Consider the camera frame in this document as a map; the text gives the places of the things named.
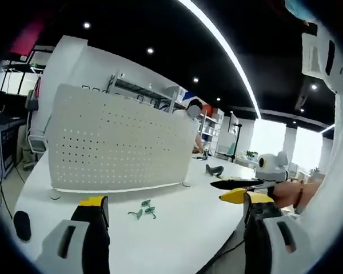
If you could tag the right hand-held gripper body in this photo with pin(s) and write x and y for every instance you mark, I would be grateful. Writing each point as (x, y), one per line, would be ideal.
(271, 167)

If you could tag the white storage shelf unit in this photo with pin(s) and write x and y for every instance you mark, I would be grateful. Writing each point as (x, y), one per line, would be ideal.
(213, 125)

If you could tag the green hook assembly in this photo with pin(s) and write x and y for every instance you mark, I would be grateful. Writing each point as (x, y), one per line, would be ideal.
(145, 203)
(136, 214)
(151, 212)

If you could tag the dark computer monitor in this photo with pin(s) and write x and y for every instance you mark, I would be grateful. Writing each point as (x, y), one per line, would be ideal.
(5, 101)

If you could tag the black pole stand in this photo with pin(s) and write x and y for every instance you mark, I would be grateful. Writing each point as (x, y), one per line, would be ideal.
(239, 140)

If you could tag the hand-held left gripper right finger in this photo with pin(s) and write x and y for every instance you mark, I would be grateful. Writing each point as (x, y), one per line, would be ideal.
(274, 245)

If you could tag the white chest-worn device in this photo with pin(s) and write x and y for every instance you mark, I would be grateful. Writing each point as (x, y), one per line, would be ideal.
(320, 54)

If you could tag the black oval object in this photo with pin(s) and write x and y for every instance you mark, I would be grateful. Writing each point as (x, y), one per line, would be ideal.
(22, 226)

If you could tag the person's white clothing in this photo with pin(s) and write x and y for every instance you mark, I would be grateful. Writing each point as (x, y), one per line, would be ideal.
(331, 185)

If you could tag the black curved headset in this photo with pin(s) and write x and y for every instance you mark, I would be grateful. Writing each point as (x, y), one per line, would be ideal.
(214, 169)

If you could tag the person's right hand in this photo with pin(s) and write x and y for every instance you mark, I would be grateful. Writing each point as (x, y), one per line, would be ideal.
(286, 195)

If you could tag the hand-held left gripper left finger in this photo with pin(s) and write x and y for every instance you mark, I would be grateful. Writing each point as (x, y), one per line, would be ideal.
(60, 242)

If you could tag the black frame shelf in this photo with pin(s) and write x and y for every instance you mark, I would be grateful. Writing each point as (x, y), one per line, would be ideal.
(20, 68)

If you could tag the metal shelving rack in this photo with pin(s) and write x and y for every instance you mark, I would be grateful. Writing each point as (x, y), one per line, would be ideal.
(148, 92)

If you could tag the white perforated mounting plate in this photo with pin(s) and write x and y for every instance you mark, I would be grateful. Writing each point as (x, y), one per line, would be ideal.
(117, 142)

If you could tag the white office chair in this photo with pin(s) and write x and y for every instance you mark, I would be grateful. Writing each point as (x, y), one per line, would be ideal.
(34, 137)

